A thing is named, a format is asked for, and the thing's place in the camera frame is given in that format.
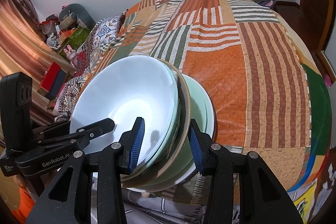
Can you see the dark bag on floor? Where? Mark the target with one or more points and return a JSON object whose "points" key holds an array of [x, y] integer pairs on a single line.
{"points": [[265, 3]]}

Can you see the red box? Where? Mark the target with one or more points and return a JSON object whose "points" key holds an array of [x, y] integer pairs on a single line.
{"points": [[52, 81]]}

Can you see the pink bowl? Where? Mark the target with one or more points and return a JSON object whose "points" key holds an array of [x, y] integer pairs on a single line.
{"points": [[173, 146]]}

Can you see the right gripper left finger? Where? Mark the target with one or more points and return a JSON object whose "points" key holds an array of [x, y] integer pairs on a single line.
{"points": [[68, 198]]}

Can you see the pink shoe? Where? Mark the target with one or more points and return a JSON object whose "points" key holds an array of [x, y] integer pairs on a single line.
{"points": [[327, 81]]}

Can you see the pink rabbit toy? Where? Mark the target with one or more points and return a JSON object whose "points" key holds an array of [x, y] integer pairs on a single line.
{"points": [[71, 55]]}

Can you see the orange striped patchwork blanket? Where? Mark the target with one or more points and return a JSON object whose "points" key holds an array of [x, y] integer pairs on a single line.
{"points": [[267, 92]]}

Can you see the brown wooden door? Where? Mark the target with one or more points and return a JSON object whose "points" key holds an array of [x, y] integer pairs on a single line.
{"points": [[320, 18]]}

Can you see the mint green bowl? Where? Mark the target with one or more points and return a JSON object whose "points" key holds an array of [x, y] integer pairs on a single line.
{"points": [[161, 128]]}

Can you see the patterned geometric quilt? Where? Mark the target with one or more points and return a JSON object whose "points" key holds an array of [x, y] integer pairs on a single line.
{"points": [[88, 55]]}

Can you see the white plate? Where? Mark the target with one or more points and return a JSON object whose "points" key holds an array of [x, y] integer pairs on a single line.
{"points": [[182, 169]]}

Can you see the mint green plate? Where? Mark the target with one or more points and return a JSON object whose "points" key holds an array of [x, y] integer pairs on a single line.
{"points": [[197, 93]]}

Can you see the grey plush toy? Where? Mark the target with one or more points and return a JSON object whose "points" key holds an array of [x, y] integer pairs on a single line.
{"points": [[75, 14]]}

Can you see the white spotted bowl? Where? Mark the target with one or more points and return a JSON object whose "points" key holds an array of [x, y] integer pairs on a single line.
{"points": [[129, 88]]}

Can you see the green storage box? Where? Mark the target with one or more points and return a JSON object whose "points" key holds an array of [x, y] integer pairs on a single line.
{"points": [[75, 40]]}

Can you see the orange curtain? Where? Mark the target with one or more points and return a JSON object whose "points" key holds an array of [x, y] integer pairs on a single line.
{"points": [[23, 49]]}

